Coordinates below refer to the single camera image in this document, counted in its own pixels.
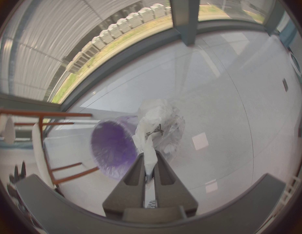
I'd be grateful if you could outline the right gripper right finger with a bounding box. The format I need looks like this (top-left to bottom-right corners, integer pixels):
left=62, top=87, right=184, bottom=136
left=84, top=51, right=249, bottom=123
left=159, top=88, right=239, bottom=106
left=154, top=151, right=199, bottom=214

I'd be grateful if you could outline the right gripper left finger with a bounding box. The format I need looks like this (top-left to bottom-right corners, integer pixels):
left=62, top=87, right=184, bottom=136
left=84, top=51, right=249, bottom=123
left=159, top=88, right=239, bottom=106
left=102, top=153, right=144, bottom=216

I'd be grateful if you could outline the clear white wrapper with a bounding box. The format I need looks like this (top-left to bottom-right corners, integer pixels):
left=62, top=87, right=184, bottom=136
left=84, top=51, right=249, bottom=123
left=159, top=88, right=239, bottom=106
left=132, top=98, right=185, bottom=183

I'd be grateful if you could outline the white trash bin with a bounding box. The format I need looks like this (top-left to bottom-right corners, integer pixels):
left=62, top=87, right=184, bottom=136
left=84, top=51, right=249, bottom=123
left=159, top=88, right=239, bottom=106
left=90, top=116, right=141, bottom=180

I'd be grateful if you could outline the white cushioned wooden chair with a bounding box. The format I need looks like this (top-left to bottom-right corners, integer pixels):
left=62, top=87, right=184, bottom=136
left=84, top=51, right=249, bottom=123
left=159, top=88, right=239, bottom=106
left=0, top=107, right=100, bottom=197

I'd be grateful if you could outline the window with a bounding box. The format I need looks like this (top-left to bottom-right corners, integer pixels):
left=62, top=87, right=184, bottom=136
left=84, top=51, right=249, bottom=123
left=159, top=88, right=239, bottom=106
left=0, top=0, right=288, bottom=111

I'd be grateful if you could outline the blue-green curtain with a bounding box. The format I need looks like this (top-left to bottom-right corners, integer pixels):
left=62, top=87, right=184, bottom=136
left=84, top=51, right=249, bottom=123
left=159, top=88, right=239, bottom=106
left=279, top=21, right=298, bottom=48

